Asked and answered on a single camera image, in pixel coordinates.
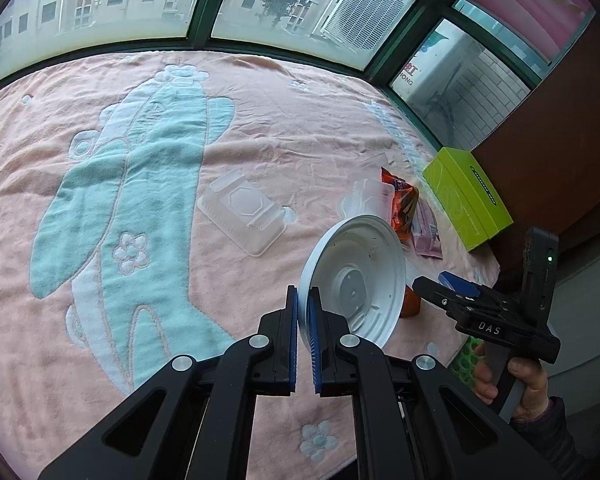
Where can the person's right forearm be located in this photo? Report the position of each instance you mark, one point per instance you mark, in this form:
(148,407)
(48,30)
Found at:
(550,440)

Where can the orange plastic wrapper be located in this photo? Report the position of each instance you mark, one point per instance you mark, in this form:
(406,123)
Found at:
(410,305)

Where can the green cardboard box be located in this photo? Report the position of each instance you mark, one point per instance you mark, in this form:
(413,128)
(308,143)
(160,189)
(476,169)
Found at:
(460,195)

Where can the clear plastic tray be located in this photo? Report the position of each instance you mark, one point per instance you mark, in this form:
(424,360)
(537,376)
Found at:
(242,210)

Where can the pink corrugated sheet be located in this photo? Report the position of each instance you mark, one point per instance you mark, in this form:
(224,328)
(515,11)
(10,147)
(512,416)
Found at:
(520,5)

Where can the red snack packet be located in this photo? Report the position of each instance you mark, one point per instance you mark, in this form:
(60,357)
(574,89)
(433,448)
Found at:
(405,205)

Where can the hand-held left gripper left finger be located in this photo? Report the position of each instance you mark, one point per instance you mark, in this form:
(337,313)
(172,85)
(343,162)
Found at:
(292,340)

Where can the white air conditioner unit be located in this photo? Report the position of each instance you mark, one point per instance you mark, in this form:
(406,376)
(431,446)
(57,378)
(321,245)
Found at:
(430,70)

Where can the air conditioner unit with grille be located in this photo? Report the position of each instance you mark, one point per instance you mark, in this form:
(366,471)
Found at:
(365,10)

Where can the clear plastic cup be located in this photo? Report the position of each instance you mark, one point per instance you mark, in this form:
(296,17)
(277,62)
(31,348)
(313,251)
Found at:
(367,197)
(376,161)

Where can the pink snack packet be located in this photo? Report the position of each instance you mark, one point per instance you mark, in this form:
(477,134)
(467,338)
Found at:
(425,235)

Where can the brown wooden cabinet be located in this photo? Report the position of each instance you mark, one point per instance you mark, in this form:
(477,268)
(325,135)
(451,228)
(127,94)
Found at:
(555,160)

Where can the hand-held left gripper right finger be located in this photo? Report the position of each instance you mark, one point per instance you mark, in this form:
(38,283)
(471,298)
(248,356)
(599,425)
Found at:
(314,340)

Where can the pink printed blanket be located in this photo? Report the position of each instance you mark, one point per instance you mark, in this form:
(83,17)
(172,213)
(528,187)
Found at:
(130,310)

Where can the green window frame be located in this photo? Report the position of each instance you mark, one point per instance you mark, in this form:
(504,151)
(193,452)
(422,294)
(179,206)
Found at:
(202,10)

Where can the green plastic basket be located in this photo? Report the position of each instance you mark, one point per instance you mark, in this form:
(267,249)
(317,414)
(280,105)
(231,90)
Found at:
(462,362)

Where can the person's right hand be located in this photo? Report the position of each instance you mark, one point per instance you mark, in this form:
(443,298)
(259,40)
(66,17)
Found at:
(530,385)

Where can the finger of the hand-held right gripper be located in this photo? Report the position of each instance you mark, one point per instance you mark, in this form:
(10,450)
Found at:
(437,295)
(460,285)

